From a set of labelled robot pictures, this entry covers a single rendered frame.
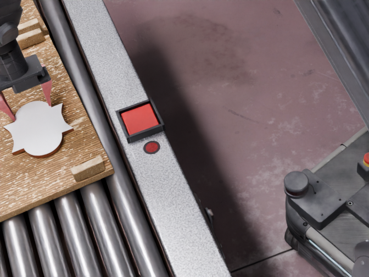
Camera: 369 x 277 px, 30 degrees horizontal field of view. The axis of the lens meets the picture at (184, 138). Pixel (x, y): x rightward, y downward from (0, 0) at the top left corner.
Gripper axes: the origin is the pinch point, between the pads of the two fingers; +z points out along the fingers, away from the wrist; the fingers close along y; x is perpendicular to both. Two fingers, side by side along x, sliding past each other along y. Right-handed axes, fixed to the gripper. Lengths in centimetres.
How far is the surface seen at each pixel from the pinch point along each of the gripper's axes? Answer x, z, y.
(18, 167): 10.7, 3.4, 6.0
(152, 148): 16.6, 7.0, -17.6
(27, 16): -28.9, -4.3, -6.8
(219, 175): -52, 87, -46
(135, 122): 10.9, 4.5, -17.0
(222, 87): -88, 80, -65
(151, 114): 10.5, 4.5, -20.4
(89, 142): 11.6, 3.8, -7.6
